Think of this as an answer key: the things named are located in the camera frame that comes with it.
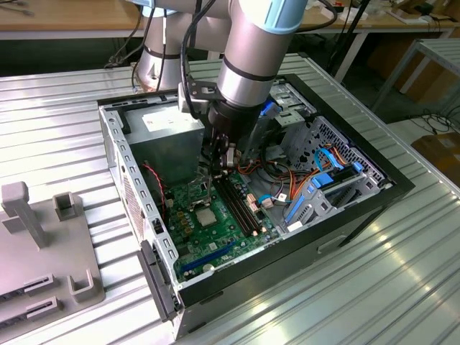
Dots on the grey metal frame table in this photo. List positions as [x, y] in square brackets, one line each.
[438, 46]

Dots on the silver coin battery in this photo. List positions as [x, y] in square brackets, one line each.
[207, 267]

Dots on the blue bay lever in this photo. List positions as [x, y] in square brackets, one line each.
[296, 208]

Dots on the white box on desk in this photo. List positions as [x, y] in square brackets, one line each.
[346, 14]

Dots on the black RAM slot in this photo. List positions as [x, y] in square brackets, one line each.
[231, 206]
[243, 203]

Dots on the perforated metal panel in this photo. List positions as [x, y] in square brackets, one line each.
[334, 133]

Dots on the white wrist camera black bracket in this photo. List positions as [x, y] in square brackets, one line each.
[184, 98]

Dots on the CPU socket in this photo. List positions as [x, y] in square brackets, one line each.
[196, 226]

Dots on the hard disk in blue carrier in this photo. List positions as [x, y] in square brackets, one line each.
[323, 181]

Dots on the green motherboard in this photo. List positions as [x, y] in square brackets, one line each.
[215, 244]

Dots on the wooden desk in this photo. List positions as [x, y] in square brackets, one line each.
[72, 18]

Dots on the cardboard boxes under desk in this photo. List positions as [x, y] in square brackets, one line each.
[424, 82]

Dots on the black stand pole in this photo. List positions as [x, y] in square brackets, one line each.
[354, 25]

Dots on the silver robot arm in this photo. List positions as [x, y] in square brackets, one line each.
[248, 54]

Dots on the grey parts rack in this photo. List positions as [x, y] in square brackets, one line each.
[54, 251]

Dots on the brown cardboard box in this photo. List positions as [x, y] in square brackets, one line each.
[442, 151]

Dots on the silver green CPU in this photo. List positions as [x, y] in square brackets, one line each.
[206, 217]

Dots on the grey disk bay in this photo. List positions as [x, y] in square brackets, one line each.
[316, 212]

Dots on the blue expansion slot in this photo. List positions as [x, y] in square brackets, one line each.
[208, 258]

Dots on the black open PC case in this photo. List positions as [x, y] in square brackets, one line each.
[287, 258]

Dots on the black case latch strip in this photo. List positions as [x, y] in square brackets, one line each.
[158, 280]

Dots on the grey metal drive cage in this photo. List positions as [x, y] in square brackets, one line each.
[294, 116]

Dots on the grey power supply unit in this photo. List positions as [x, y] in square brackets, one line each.
[161, 143]

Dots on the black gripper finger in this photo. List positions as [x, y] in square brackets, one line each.
[233, 156]
[218, 154]

